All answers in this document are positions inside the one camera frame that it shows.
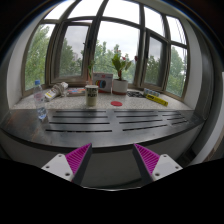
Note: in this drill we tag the red box with colourful rings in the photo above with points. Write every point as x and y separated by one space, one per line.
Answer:
103 82

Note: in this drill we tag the black white patterned pad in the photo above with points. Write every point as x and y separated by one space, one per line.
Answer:
136 94

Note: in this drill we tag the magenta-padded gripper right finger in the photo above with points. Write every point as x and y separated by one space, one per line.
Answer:
165 166

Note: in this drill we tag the small green plant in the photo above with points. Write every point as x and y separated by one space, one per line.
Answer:
90 68

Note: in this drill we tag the flat round red coaster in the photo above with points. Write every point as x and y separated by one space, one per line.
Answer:
116 103

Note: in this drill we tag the brown-framed window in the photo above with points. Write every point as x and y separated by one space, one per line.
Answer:
94 40

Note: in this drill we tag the clear blue-capped water bottle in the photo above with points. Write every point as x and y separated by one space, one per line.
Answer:
40 100

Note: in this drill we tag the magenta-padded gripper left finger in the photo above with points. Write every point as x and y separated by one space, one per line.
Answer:
58 166

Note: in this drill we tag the potted plant in white pot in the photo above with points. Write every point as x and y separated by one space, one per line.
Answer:
120 86

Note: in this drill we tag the small blue green box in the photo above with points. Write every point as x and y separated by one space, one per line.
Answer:
151 92

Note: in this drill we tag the yellow flat box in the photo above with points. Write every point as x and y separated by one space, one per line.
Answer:
157 100

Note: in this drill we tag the cream cup with black print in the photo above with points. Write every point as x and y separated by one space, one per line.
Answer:
91 96

